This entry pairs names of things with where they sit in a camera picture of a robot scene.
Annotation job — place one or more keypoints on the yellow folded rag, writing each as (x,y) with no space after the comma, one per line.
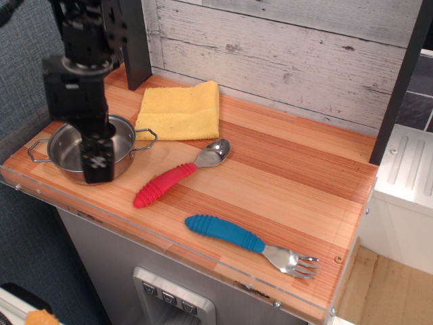
(181,113)

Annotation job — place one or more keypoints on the white toy sink unit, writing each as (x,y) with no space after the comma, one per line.
(398,217)

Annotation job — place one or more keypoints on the grey ice dispenser panel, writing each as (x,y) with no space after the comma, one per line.
(165,302)

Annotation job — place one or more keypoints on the dark right shelf post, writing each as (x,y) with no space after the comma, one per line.
(419,34)

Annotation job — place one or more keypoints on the dark shelf post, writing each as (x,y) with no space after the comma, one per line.
(419,34)
(135,54)

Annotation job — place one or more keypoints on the red handled spoon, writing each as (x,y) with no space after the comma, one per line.
(212,155)

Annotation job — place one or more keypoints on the orange object bottom left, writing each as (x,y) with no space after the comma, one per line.
(41,317)

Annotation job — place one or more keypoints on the silver steel pan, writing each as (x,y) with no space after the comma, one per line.
(123,145)

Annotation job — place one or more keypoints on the blue handled fork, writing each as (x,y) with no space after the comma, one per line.
(286,261)

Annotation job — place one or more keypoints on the silver toy fridge cabinet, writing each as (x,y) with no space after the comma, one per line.
(110,259)

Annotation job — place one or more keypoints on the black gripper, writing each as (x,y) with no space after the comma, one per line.
(75,95)

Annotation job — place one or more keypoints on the dark left shelf post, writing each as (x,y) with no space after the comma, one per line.
(135,54)

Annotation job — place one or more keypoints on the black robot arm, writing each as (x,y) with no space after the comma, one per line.
(86,32)

